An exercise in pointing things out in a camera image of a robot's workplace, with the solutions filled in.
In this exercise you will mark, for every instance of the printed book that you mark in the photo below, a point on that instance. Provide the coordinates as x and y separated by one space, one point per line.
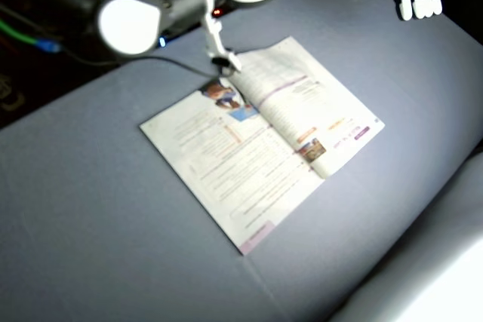
245 163

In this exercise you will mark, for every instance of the grey table cloth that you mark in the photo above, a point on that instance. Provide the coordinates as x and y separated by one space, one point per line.
94 205

